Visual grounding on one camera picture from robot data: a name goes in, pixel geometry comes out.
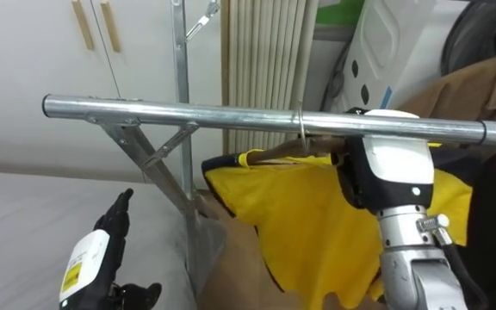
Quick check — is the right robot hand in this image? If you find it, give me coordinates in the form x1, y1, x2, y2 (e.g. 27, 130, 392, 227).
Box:
336, 108, 437, 214

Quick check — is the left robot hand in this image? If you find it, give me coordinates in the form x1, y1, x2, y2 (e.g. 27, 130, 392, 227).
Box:
58, 188, 164, 310

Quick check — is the yellow shirt with black trim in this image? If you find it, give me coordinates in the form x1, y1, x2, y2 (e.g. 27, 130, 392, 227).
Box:
200, 141, 475, 310

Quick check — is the wooden clothes hanger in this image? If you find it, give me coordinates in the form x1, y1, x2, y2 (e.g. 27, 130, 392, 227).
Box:
245, 101, 350, 167

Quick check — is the grey bed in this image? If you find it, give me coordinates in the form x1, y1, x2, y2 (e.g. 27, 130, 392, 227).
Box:
0, 170, 227, 310

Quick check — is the brown garment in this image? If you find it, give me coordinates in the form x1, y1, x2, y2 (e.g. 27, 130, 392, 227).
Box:
396, 42, 496, 127

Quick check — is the silver metal clothes rack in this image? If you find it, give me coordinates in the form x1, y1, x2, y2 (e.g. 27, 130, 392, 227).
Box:
41, 0, 496, 298

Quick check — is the green box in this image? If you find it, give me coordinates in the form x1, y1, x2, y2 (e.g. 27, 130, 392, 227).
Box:
315, 0, 366, 27

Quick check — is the beige curtain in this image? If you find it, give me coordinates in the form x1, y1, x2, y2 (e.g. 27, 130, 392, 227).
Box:
220, 0, 320, 154

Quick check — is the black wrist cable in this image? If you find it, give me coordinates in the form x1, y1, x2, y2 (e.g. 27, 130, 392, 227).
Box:
416, 214, 488, 310

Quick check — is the white wardrobe with wooden handles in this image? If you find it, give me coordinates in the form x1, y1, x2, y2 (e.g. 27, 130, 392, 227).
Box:
0, 0, 224, 184

